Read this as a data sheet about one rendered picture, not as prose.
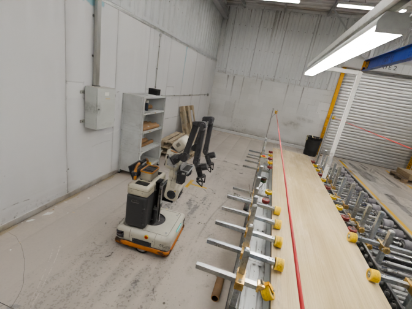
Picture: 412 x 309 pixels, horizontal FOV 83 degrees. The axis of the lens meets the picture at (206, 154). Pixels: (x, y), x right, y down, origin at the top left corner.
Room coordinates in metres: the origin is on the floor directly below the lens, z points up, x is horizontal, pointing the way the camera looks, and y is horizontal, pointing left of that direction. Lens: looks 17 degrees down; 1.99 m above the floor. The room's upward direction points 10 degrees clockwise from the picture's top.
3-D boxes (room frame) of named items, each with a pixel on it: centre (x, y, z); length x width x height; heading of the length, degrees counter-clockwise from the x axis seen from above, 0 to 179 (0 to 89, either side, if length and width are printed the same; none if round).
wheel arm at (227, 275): (1.10, -0.24, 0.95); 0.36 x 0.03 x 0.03; 77
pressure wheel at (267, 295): (1.04, -0.48, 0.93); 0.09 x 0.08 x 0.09; 77
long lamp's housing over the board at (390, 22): (2.27, -0.93, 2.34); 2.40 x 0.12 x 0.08; 167
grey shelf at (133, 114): (4.59, 1.34, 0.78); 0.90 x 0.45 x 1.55; 167
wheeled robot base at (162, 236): (2.49, 0.50, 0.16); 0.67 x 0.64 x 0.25; 81
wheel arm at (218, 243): (1.32, -0.36, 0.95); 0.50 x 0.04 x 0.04; 77
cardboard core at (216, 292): (1.88, -0.36, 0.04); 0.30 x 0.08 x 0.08; 167
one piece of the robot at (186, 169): (2.44, 0.21, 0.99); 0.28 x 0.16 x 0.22; 171
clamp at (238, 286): (1.09, -0.32, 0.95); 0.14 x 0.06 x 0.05; 167
